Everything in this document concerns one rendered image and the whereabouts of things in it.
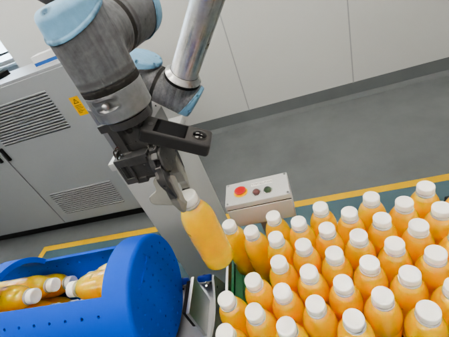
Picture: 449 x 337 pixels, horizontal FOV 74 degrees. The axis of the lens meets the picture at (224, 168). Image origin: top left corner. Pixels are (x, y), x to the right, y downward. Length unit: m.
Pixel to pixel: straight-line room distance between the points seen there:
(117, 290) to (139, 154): 0.33
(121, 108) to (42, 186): 2.70
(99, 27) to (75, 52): 0.04
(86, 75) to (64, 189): 2.63
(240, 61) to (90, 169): 1.83
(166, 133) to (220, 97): 3.03
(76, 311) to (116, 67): 0.54
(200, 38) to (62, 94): 1.51
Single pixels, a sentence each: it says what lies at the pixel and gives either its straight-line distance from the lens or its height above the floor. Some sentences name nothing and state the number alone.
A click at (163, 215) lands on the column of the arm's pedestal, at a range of 1.64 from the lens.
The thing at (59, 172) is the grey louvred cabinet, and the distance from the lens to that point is 2.93.
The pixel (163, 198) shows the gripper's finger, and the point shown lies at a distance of 0.56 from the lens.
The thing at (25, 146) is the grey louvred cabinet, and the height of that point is 0.97.
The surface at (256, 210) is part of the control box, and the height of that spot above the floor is 1.06.
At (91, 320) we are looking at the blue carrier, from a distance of 0.77.
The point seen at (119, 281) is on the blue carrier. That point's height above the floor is 1.22.
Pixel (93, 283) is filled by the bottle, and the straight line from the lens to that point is 0.83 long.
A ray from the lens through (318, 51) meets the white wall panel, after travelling 3.38.
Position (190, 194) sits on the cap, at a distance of 0.59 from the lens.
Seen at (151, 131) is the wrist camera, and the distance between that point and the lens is 0.49.
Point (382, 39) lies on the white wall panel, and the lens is 3.53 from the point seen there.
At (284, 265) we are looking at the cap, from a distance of 0.73.
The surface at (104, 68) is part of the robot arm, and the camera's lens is 0.45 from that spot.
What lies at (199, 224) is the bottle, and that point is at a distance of 0.60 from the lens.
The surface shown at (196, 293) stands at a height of 1.03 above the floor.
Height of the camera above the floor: 1.71
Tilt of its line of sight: 35 degrees down
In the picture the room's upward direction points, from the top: 22 degrees counter-clockwise
